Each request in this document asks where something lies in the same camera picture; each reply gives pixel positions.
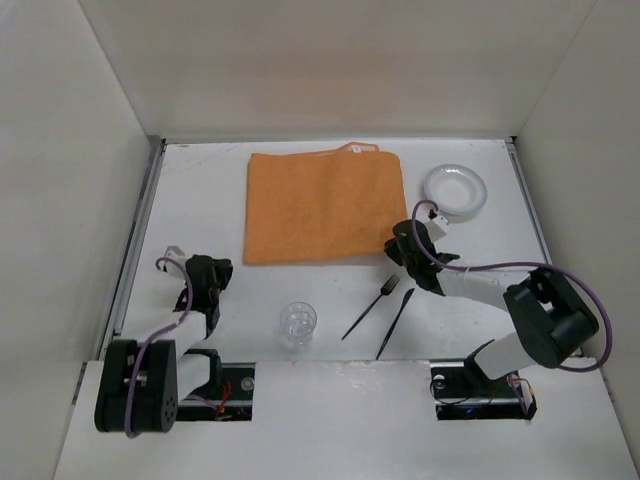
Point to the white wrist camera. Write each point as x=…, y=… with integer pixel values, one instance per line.
x=173, y=261
x=437, y=226

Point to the white plate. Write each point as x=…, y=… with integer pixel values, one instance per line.
x=456, y=189

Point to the black fork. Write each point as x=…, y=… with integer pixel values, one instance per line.
x=385, y=290

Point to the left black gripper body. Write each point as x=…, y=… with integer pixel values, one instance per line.
x=220, y=273

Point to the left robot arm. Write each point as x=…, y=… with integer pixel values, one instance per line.
x=143, y=381

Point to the black knife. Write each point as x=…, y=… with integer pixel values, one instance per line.
x=406, y=299

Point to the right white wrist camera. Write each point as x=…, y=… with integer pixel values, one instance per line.
x=437, y=226

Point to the clear drinking glass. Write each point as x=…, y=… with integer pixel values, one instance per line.
x=298, y=321

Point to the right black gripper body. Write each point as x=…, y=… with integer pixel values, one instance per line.
x=395, y=248

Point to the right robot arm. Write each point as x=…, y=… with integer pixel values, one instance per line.
x=550, y=319

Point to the orange cloth napkin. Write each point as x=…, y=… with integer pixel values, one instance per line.
x=323, y=205

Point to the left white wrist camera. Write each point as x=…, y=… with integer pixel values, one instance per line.
x=173, y=261

